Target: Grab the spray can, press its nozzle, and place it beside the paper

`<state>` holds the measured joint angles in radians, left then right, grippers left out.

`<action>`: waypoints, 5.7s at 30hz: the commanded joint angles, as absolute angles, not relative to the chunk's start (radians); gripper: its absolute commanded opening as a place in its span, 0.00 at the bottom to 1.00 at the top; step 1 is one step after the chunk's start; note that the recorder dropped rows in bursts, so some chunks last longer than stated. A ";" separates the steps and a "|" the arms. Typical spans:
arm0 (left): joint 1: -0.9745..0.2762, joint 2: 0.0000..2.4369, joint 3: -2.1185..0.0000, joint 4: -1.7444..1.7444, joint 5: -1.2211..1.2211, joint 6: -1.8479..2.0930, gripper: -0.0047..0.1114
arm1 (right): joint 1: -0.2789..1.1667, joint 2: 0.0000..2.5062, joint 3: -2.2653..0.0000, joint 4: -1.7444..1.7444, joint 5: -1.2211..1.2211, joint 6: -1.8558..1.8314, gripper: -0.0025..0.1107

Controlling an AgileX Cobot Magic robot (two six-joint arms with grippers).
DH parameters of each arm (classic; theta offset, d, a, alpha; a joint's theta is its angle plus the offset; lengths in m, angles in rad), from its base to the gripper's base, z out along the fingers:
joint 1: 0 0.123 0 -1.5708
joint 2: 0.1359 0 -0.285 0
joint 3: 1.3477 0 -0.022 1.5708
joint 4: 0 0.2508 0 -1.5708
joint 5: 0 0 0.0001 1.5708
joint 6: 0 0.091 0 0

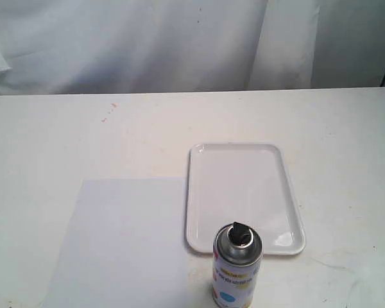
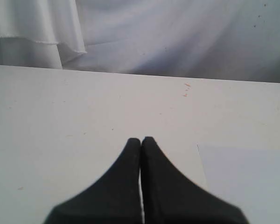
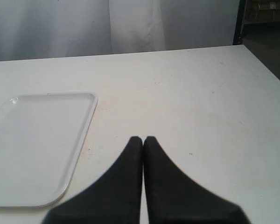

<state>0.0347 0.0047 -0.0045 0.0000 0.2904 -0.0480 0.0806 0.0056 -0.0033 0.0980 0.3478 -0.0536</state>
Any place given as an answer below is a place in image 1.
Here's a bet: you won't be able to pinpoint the white spray paint can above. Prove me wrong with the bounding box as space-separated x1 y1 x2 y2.
212 222 263 307

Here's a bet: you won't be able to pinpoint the white paper sheet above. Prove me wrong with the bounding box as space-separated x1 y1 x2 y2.
44 178 188 307

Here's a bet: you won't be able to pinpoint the white rectangular plastic tray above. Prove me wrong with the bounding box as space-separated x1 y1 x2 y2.
185 143 306 256

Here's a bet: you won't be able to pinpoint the white backdrop curtain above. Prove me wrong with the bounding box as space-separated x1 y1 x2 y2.
0 1 385 95

